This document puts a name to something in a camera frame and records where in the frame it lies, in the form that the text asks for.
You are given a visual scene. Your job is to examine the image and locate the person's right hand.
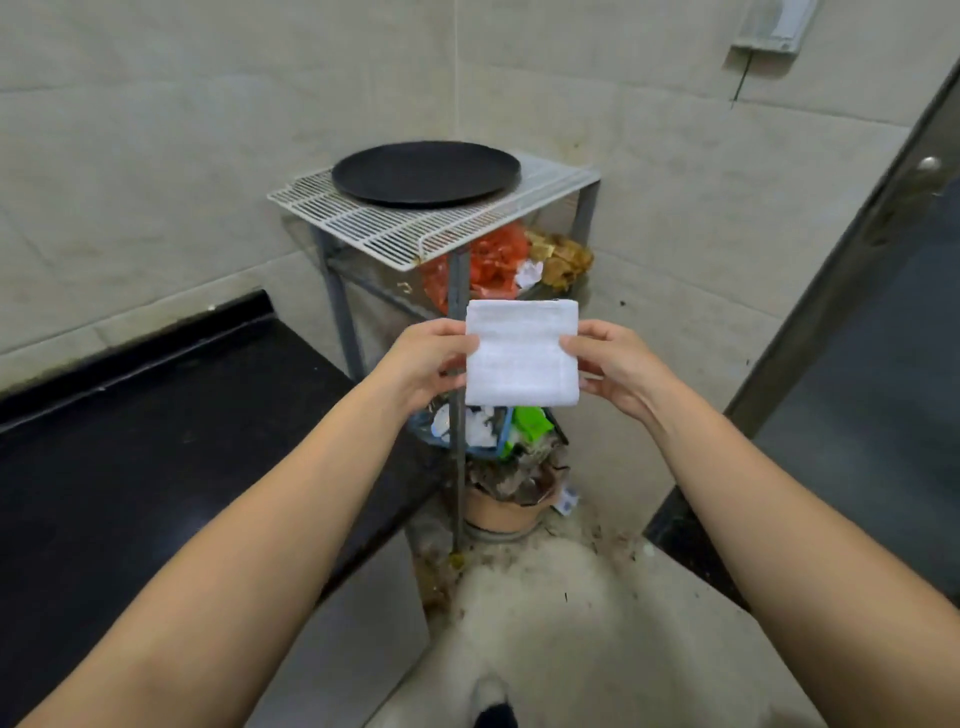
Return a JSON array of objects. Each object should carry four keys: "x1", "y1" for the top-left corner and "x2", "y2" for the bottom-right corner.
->
[{"x1": 559, "y1": 320, "x2": 680, "y2": 429}]

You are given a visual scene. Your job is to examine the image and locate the person's left hand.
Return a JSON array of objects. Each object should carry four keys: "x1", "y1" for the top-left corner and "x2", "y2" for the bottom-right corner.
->
[{"x1": 372, "y1": 318, "x2": 480, "y2": 419}]

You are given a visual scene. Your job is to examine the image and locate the white towel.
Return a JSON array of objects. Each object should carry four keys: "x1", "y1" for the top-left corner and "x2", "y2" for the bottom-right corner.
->
[{"x1": 464, "y1": 299, "x2": 581, "y2": 408}]

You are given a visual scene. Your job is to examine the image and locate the person's right forearm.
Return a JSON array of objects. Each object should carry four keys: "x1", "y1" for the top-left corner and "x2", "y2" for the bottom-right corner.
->
[{"x1": 645, "y1": 386, "x2": 960, "y2": 728}]

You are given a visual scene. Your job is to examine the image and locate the person's left forearm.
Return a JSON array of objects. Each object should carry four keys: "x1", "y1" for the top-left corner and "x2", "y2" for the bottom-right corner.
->
[{"x1": 15, "y1": 365, "x2": 414, "y2": 728}]

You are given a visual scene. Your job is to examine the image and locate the red plastic bag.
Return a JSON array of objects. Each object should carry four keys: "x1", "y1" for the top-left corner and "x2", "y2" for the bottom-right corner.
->
[{"x1": 421, "y1": 222, "x2": 532, "y2": 316}]

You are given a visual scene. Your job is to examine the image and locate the brown crumpled wrapper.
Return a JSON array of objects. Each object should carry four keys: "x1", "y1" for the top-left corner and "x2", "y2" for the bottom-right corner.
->
[{"x1": 526, "y1": 231, "x2": 595, "y2": 292}]

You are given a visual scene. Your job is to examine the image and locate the green snack packet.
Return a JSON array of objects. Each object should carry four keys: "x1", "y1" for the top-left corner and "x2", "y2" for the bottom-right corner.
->
[{"x1": 504, "y1": 406, "x2": 556, "y2": 457}]

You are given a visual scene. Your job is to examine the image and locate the brown plastic waste bin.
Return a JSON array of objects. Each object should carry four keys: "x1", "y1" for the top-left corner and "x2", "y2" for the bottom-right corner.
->
[{"x1": 462, "y1": 442, "x2": 571, "y2": 537}]

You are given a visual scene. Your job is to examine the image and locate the black round tray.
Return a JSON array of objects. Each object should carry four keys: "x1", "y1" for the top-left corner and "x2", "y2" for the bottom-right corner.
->
[{"x1": 331, "y1": 141, "x2": 522, "y2": 210}]

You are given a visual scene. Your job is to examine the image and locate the metal framed glass door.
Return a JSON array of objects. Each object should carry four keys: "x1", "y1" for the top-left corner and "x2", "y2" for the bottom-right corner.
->
[{"x1": 645, "y1": 60, "x2": 960, "y2": 610}]

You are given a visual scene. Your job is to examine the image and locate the person's shoe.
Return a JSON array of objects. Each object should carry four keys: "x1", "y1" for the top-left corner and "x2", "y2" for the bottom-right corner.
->
[{"x1": 469, "y1": 675, "x2": 520, "y2": 728}]

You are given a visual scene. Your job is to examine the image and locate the grey metal stand frame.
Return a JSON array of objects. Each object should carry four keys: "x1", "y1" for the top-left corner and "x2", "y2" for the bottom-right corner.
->
[{"x1": 313, "y1": 180, "x2": 601, "y2": 560}]

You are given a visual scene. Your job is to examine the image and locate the white wire rack shelf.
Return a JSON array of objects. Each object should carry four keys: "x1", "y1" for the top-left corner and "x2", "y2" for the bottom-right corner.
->
[{"x1": 267, "y1": 152, "x2": 602, "y2": 273}]

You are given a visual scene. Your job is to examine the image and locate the white wall-mounted fixture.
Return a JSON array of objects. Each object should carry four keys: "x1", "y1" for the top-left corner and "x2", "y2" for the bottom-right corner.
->
[{"x1": 732, "y1": 0, "x2": 820, "y2": 55}]

